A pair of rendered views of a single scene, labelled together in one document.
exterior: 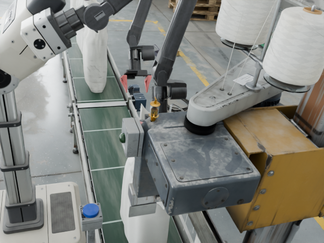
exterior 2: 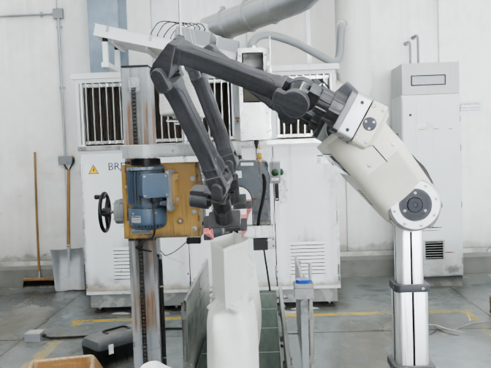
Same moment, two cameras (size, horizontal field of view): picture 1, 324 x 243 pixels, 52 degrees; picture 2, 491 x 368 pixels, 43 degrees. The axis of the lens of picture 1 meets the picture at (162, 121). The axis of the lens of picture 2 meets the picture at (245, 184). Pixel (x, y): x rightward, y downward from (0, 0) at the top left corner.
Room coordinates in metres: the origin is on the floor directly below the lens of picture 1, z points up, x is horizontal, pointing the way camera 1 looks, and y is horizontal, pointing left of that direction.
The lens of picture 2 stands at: (3.21, 1.02, 1.38)
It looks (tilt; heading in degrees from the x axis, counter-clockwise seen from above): 3 degrees down; 204
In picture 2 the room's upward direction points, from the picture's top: 2 degrees counter-clockwise
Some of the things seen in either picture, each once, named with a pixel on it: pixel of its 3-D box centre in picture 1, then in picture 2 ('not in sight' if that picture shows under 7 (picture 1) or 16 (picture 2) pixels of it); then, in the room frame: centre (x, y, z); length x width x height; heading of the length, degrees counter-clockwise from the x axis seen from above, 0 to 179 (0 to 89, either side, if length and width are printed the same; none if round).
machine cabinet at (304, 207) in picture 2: not in sight; (213, 187); (-2.04, -1.63, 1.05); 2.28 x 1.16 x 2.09; 112
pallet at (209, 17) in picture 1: (202, 10); not in sight; (6.83, -0.48, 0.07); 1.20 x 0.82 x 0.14; 110
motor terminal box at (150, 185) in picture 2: not in sight; (153, 188); (1.18, -0.26, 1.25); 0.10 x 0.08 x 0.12; 137
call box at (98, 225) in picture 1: (90, 216); (303, 289); (0.85, 0.22, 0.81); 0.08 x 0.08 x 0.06; 22
